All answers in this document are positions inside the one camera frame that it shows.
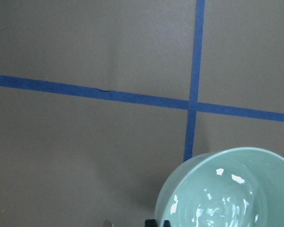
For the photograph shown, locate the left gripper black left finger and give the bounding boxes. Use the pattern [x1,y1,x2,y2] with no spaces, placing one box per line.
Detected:
[144,219,157,227]

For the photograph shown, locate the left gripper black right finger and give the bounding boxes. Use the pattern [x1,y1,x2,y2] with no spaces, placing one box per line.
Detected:
[163,220,171,227]

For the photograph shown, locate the mint green bowl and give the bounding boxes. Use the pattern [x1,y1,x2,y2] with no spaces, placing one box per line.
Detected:
[154,148,284,227]

